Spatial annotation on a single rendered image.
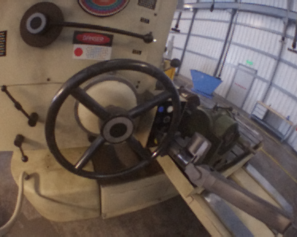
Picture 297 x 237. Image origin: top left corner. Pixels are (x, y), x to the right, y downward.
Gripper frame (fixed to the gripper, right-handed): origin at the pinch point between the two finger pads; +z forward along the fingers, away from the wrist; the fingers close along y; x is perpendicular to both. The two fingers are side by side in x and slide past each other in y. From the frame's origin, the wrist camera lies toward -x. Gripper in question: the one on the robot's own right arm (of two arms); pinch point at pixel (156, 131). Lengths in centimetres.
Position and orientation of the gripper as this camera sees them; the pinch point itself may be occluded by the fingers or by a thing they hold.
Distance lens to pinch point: 59.0
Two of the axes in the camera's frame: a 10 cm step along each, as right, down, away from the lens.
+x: -7.9, 1.2, -6.0
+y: 2.3, -8.5, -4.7
